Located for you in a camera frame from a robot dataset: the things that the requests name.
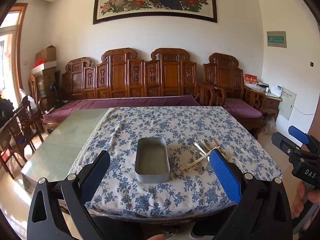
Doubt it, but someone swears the white device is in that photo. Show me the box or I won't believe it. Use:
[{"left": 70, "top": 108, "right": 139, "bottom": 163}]
[{"left": 271, "top": 84, "right": 283, "bottom": 97}]

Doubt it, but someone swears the black bag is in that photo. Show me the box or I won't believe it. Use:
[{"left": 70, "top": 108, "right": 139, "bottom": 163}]
[{"left": 0, "top": 98, "right": 16, "bottom": 128}]

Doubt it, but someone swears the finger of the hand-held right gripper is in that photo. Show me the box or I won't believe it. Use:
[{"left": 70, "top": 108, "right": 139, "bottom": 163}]
[
  {"left": 271, "top": 132, "right": 310, "bottom": 159},
  {"left": 287, "top": 126, "right": 320, "bottom": 154}
]

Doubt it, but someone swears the wooden side table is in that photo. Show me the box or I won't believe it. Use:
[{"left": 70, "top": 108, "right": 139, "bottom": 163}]
[{"left": 244, "top": 84, "right": 283, "bottom": 122}]

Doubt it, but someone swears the blue floral tablecloth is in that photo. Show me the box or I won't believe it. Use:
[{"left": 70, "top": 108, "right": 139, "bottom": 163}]
[{"left": 72, "top": 106, "right": 283, "bottom": 218}]

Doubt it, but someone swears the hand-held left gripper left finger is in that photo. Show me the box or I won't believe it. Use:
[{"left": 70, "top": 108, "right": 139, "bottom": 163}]
[{"left": 27, "top": 151, "right": 111, "bottom": 240}]

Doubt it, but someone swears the carved wooden sofa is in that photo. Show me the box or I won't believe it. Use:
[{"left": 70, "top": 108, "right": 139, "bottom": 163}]
[{"left": 40, "top": 47, "right": 202, "bottom": 132}]

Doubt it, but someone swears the grey fluffy bundle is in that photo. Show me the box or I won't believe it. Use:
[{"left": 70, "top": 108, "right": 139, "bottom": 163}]
[{"left": 262, "top": 113, "right": 276, "bottom": 136}]

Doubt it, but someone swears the red gift box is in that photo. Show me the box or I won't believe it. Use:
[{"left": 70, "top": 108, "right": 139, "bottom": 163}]
[{"left": 244, "top": 73, "right": 258, "bottom": 87}]

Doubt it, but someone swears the white leaning panel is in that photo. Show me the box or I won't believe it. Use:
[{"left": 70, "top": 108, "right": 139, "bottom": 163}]
[{"left": 278, "top": 86, "right": 297, "bottom": 121}]

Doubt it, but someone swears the carved wooden armchair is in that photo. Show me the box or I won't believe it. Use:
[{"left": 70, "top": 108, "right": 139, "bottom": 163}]
[{"left": 195, "top": 52, "right": 267, "bottom": 139}]

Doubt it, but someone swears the wooden chopstick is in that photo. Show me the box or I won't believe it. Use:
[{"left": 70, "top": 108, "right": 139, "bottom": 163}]
[
  {"left": 181, "top": 145, "right": 221, "bottom": 171},
  {"left": 201, "top": 139, "right": 216, "bottom": 153}
]

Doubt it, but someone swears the white plastic bag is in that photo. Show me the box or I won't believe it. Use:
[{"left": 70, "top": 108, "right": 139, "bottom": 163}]
[{"left": 19, "top": 88, "right": 38, "bottom": 111}]

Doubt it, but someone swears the cardboard boxes stack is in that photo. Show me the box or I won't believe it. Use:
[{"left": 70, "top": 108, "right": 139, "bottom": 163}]
[{"left": 32, "top": 69, "right": 61, "bottom": 103}]

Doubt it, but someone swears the white flat box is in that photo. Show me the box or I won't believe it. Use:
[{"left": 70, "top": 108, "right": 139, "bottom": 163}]
[{"left": 31, "top": 61, "right": 57, "bottom": 74}]

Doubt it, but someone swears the metal spoon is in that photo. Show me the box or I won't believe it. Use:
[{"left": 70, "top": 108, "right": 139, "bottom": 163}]
[{"left": 193, "top": 142, "right": 211, "bottom": 161}]

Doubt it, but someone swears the grey wall electrical panel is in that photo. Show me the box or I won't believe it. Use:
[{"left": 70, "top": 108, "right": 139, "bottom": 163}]
[{"left": 267, "top": 31, "right": 286, "bottom": 48}]

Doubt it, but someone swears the dark wooden dining chair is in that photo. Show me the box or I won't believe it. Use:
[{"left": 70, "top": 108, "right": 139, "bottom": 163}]
[{"left": 4, "top": 99, "right": 45, "bottom": 164}]

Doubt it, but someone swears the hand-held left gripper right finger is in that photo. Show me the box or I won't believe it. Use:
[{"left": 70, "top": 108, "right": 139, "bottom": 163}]
[{"left": 209, "top": 149, "right": 294, "bottom": 240}]

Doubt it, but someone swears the person's right hand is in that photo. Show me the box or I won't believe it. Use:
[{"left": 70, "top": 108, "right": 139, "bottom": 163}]
[{"left": 291, "top": 183, "right": 320, "bottom": 218}]

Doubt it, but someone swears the brown cardboard box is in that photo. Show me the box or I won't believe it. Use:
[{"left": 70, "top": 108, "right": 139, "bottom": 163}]
[{"left": 35, "top": 45, "right": 57, "bottom": 63}]

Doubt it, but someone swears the purple armchair cushion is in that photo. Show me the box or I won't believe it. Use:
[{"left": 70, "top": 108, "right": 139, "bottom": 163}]
[{"left": 223, "top": 97, "right": 263, "bottom": 119}]

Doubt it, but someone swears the person's left hand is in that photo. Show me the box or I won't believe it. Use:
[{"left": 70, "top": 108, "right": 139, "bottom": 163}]
[{"left": 138, "top": 233, "right": 166, "bottom": 240}]

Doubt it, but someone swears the wooden door frame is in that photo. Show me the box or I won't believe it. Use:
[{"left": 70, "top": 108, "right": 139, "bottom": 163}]
[{"left": 0, "top": 3, "right": 28, "bottom": 103}]

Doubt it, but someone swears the long purple sofa cushion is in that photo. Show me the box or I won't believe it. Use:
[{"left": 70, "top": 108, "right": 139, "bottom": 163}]
[{"left": 43, "top": 95, "right": 201, "bottom": 121}]

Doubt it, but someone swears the rectangular metal tray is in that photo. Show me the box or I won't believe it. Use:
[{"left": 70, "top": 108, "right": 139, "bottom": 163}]
[{"left": 134, "top": 137, "right": 169, "bottom": 183}]

